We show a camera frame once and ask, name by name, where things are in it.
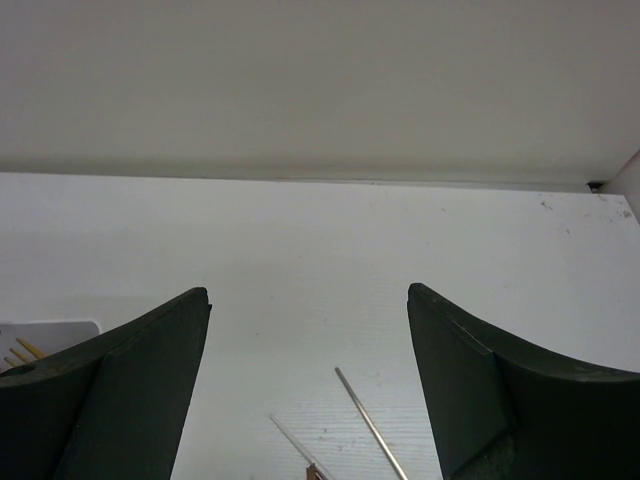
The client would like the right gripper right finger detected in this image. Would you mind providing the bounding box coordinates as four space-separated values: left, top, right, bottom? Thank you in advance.
407 283 639 479

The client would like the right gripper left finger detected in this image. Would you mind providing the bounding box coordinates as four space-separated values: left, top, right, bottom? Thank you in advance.
1 287 211 479

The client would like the gold fork green handle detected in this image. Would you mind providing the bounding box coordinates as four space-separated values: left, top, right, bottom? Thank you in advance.
1 338 47 368

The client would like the white three-compartment utensil holder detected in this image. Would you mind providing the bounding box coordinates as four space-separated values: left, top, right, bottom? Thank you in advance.
1 319 102 373

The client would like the silver chopstick far right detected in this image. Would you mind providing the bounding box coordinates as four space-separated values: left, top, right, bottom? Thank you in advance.
334 367 408 480

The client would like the silver chopstick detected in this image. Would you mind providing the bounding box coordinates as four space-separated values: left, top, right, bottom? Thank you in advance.
269 414 336 480
334 367 408 480

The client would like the rose gold small fork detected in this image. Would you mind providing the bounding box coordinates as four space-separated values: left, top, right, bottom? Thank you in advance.
306 464 324 480

